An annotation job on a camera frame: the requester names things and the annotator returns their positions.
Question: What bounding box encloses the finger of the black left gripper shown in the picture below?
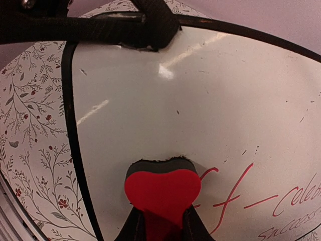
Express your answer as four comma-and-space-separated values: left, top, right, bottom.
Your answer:
131, 0, 176, 19

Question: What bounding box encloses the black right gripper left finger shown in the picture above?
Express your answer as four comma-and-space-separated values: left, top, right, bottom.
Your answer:
119, 208, 147, 241

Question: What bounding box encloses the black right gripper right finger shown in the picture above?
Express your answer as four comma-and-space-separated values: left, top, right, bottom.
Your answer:
182, 206, 213, 241

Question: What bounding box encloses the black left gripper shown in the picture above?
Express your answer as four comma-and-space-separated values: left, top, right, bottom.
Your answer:
1, 0, 180, 50

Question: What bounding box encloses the red black whiteboard eraser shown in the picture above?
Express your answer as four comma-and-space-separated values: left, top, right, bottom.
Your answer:
124, 157, 201, 240

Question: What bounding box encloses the white dry-erase whiteboard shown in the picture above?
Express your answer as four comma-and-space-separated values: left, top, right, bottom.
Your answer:
61, 16, 320, 240

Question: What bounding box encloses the floral patterned table mat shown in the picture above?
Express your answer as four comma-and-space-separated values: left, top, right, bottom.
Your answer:
0, 0, 214, 241

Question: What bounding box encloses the aluminium front rail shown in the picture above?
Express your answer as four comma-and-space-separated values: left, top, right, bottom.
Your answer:
1, 177, 37, 241

